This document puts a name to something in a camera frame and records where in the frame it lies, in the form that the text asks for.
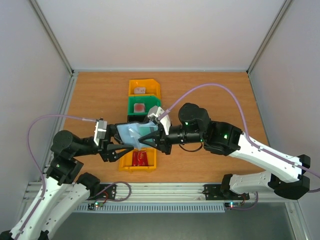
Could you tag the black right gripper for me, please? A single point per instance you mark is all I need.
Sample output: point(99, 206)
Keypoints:
point(164, 141)

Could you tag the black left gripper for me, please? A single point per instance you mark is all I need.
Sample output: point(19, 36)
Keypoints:
point(108, 150)

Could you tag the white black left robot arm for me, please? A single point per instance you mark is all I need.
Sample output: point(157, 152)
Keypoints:
point(63, 188)

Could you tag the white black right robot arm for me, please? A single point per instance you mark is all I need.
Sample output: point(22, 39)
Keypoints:
point(283, 174)

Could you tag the red card in bin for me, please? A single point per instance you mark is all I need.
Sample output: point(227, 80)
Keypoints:
point(139, 158)

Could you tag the white red-circle cards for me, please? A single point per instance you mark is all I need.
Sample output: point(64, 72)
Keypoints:
point(139, 108)

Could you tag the beige patterned cards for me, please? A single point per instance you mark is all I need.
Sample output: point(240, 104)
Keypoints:
point(139, 90)

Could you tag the near yellow plastic bin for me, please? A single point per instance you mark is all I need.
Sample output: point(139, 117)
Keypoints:
point(125, 163)

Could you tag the yellow plastic bin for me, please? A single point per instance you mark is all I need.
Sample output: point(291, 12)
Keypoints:
point(125, 163)
point(151, 87)

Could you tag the black plastic bin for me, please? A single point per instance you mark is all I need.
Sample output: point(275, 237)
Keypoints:
point(137, 118)

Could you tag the green plastic bin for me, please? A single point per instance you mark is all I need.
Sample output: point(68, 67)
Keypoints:
point(149, 101)

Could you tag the far yellow plastic bin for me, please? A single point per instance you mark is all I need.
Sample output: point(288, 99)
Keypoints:
point(151, 87)

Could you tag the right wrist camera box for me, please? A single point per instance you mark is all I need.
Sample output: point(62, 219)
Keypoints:
point(161, 117)

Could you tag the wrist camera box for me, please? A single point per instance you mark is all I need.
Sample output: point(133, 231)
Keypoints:
point(161, 117)
point(100, 131)

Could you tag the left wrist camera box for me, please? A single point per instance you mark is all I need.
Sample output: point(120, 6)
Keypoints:
point(100, 131)

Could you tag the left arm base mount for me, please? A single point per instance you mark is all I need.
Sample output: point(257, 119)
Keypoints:
point(104, 191)

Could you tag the aluminium front rail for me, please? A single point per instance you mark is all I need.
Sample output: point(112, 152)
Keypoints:
point(166, 193)

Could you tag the slotted grey cable duct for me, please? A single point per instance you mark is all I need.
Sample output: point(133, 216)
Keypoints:
point(141, 208)

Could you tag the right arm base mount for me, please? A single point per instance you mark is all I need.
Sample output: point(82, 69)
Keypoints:
point(214, 192)

